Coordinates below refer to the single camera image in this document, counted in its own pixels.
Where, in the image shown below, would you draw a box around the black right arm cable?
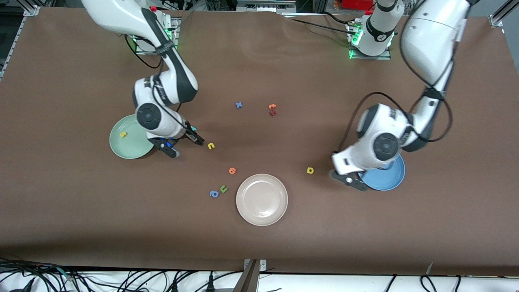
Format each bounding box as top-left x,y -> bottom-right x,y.
124,34 -> 193,132

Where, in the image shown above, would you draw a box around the beige plate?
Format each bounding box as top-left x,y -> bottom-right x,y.
236,174 -> 289,226

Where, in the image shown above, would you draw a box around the pale green plate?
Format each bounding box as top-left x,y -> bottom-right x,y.
109,114 -> 157,159

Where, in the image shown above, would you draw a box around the brown table cover sheet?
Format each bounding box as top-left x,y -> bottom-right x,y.
0,6 -> 519,277

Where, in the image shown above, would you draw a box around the aluminium profile post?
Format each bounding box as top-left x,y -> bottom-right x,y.
232,259 -> 260,292

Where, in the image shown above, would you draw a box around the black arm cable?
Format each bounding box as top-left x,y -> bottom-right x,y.
124,34 -> 193,132
342,0 -> 453,148

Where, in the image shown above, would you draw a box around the blue plate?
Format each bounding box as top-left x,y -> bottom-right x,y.
359,153 -> 405,191

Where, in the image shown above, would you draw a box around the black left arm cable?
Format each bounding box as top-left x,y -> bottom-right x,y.
342,0 -> 453,148

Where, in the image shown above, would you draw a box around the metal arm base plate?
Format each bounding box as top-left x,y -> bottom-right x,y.
347,20 -> 392,60
135,16 -> 180,55

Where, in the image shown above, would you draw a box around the grey metal rail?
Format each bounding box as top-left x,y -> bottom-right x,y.
236,0 -> 297,13

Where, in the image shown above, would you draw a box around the aluminium frame rail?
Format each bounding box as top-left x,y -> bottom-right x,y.
0,14 -> 27,79

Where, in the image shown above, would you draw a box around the red box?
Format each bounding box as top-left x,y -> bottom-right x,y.
340,0 -> 374,11

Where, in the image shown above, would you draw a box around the black table cable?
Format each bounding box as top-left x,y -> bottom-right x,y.
284,16 -> 353,35
320,11 -> 355,26

